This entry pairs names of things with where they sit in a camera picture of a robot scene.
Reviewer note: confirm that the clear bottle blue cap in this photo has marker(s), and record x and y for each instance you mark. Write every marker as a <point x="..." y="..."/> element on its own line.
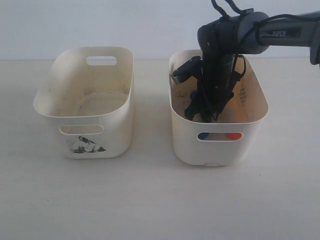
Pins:
<point x="195" y="96"/>

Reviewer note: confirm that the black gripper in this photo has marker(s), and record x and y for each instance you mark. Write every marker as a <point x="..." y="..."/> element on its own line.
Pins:
<point x="216" y="87"/>

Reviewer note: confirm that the clear bottle orange cap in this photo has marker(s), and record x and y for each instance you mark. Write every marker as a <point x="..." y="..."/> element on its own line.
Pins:
<point x="234" y="135"/>

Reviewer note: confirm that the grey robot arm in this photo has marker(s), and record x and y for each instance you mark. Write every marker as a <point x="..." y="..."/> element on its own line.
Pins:
<point x="225" y="40"/>

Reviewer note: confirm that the cream plastic bin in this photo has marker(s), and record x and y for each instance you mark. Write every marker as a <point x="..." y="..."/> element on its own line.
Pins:
<point x="244" y="113"/>
<point x="87" y="101"/>

